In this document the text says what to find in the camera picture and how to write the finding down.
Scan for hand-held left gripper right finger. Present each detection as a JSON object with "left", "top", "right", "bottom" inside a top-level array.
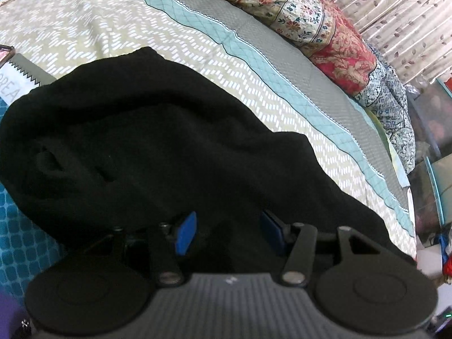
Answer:
[{"left": 259, "top": 210, "right": 386, "bottom": 287}]

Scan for stack of folded clothes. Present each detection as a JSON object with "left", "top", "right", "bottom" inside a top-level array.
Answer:
[{"left": 437, "top": 225, "right": 452, "bottom": 278}]

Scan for leaf print curtain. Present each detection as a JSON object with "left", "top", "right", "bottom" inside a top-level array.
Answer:
[{"left": 303, "top": 0, "right": 452, "bottom": 86}]

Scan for purple clothing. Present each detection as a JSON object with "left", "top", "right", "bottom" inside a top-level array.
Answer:
[{"left": 0, "top": 289, "right": 29, "bottom": 329}]

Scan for zigzag patterned bedspread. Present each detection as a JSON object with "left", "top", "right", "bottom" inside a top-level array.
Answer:
[{"left": 0, "top": 0, "right": 418, "bottom": 290}]

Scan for phone with dark case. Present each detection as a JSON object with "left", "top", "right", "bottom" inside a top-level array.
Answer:
[{"left": 0, "top": 44, "right": 16, "bottom": 67}]

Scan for clear storage bin grey lid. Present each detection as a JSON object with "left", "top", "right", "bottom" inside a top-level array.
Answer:
[{"left": 405, "top": 78, "right": 452, "bottom": 165}]

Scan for floral patchwork quilt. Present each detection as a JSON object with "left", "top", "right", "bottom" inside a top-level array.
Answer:
[{"left": 169, "top": 0, "right": 416, "bottom": 174}]

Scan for clear storage bin teal lid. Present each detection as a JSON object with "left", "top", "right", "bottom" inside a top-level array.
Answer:
[{"left": 411, "top": 155, "right": 452, "bottom": 236}]

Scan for black pants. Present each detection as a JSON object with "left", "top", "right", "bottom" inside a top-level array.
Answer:
[{"left": 0, "top": 46, "right": 417, "bottom": 283}]

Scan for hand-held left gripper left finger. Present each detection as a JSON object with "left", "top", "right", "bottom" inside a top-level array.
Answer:
[{"left": 83, "top": 211, "right": 198, "bottom": 287}]

